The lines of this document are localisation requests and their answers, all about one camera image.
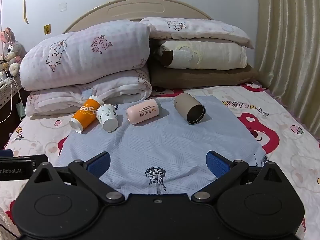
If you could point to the light blue guitar-print cloth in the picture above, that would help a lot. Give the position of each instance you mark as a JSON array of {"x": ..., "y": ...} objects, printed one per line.
[{"x": 162, "y": 142}]

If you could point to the cream pillow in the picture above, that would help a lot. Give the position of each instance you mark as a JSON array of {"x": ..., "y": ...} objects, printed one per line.
[{"x": 212, "y": 55}]

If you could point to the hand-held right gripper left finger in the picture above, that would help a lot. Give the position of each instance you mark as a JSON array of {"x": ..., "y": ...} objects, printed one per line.
[{"x": 101, "y": 164}]

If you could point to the white printed pillow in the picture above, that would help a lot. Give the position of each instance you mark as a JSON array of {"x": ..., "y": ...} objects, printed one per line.
[{"x": 195, "y": 30}]

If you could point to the pale green charger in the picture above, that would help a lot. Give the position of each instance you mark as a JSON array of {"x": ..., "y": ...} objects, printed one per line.
[{"x": 20, "y": 110}]

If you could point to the brown pillow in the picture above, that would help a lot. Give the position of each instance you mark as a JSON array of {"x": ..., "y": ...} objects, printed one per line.
[{"x": 200, "y": 78}]

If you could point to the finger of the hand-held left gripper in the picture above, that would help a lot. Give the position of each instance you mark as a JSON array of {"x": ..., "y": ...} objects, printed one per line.
[{"x": 38, "y": 162}]

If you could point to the pink cup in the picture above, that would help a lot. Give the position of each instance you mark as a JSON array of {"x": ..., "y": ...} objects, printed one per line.
[{"x": 142, "y": 111}]

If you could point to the white green-print paper cup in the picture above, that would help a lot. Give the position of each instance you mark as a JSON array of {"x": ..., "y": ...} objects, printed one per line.
[{"x": 106, "y": 117}]

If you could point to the yellow wall sticker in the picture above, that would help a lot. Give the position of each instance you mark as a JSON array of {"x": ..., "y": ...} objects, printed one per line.
[{"x": 47, "y": 29}]

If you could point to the beige bed headboard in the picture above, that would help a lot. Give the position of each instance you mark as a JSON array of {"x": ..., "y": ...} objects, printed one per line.
[{"x": 150, "y": 7}]

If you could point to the pink checked floral quilt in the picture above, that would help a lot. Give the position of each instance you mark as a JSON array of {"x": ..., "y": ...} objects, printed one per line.
[{"x": 82, "y": 60}]

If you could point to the white folded quilt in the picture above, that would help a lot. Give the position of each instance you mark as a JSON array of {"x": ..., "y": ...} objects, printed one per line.
[{"x": 117, "y": 85}]

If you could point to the orange paper cup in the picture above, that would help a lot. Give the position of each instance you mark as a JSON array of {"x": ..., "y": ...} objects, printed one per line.
[{"x": 85, "y": 113}]

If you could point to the grey plush rabbit toy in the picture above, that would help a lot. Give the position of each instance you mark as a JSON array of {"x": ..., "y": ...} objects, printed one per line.
[{"x": 11, "y": 50}]

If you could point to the beige cup with dark inside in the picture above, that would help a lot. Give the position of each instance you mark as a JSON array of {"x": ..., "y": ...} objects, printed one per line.
[{"x": 183, "y": 103}]

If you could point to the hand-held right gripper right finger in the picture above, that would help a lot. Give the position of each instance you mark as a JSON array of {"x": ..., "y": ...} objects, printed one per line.
[{"x": 217, "y": 165}]

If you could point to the cream curtain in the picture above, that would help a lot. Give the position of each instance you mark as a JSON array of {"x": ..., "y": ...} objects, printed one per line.
[{"x": 287, "y": 42}]

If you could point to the white wall hook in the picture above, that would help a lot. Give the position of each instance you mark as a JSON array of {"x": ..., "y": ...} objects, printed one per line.
[{"x": 63, "y": 7}]

